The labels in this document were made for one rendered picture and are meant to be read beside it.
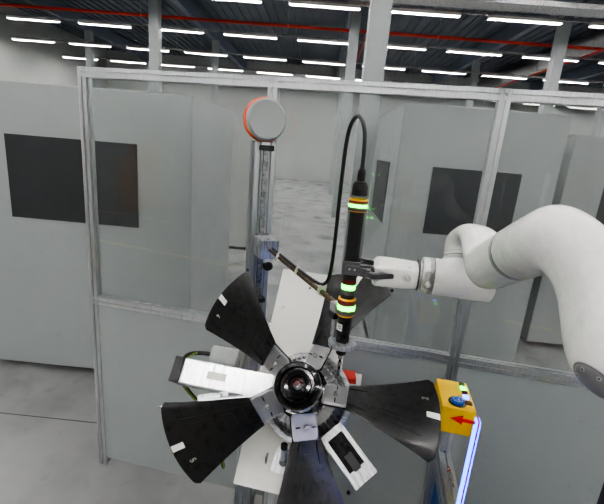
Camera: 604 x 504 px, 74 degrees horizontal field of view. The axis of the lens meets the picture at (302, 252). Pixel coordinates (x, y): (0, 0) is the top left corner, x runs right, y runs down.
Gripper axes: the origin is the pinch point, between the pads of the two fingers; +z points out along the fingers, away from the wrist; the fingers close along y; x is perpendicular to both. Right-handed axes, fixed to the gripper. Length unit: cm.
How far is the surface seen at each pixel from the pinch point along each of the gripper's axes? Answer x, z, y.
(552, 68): 261, -374, 1062
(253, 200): 5, 43, 54
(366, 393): -34.2, -7.5, 1.8
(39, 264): -68, 225, 138
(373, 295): -11.2, -6.2, 13.0
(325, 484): -52, 0, -12
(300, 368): -28.1, 9.7, -2.0
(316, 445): -45.5, 3.2, -7.0
